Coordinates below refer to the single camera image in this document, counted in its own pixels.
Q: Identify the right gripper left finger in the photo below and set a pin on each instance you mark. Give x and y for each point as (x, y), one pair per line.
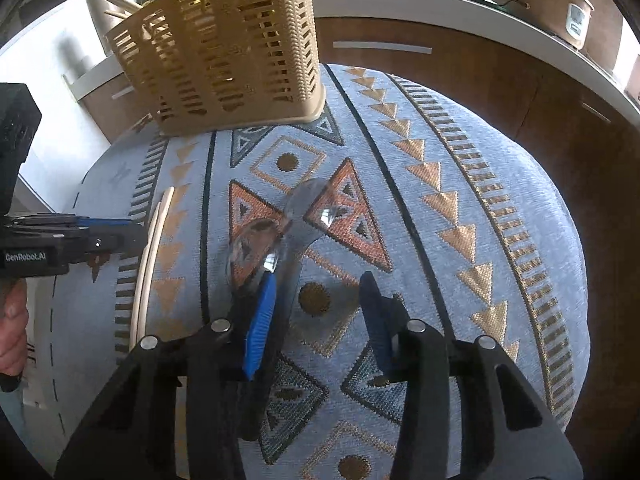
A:
(129, 430)

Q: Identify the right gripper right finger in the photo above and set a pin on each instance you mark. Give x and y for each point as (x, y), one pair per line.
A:
(507, 430)

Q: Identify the person's left hand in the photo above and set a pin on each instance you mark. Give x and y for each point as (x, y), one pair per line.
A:
(13, 336)

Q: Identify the lone wooden chopstick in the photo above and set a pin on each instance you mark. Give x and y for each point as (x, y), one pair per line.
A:
(141, 278)

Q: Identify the patterned blue table mat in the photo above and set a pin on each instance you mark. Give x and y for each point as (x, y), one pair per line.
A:
(452, 218)

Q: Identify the yellow plastic utensil basket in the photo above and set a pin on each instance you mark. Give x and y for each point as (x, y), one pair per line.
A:
(204, 65)

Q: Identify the clear plastic spoon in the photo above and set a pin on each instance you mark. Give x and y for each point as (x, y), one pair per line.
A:
(311, 209)
(258, 248)

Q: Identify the beige rice cooker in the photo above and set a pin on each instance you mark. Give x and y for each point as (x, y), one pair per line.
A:
(566, 19)

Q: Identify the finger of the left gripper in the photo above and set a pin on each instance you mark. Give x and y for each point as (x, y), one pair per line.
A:
(128, 239)
(107, 221)

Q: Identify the steel thermos flask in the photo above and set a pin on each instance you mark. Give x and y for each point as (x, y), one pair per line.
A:
(101, 14)

